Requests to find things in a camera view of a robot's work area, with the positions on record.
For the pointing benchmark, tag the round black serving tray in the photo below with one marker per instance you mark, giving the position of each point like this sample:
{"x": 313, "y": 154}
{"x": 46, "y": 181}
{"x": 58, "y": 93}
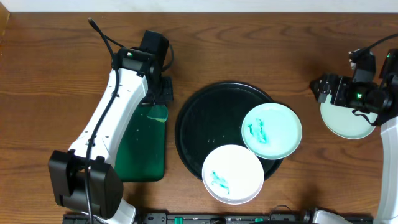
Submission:
{"x": 212, "y": 117}

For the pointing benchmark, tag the white plate front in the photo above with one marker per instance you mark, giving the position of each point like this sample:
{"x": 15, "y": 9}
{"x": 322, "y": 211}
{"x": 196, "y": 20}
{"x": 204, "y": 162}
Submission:
{"x": 232, "y": 174}

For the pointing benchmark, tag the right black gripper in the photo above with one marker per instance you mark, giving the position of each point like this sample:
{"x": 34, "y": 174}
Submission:
{"x": 344, "y": 83}

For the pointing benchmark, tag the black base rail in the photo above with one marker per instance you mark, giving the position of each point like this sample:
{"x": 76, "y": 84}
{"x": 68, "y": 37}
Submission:
{"x": 273, "y": 217}

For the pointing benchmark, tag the dark green sponge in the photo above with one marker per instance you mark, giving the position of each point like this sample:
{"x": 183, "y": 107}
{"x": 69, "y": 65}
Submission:
{"x": 158, "y": 113}

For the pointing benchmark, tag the light green plate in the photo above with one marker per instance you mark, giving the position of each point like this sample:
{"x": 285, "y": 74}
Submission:
{"x": 271, "y": 131}
{"x": 343, "y": 122}

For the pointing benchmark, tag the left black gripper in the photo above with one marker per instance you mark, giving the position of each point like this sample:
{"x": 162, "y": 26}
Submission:
{"x": 166, "y": 90}

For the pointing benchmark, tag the rectangular green tray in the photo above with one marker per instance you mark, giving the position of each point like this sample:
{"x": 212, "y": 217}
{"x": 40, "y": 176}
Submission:
{"x": 141, "y": 154}

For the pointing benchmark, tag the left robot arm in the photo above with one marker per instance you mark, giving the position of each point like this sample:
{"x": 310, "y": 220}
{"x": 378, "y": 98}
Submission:
{"x": 83, "y": 178}

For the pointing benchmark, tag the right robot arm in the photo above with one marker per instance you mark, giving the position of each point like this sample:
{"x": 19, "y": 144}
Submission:
{"x": 381, "y": 110}

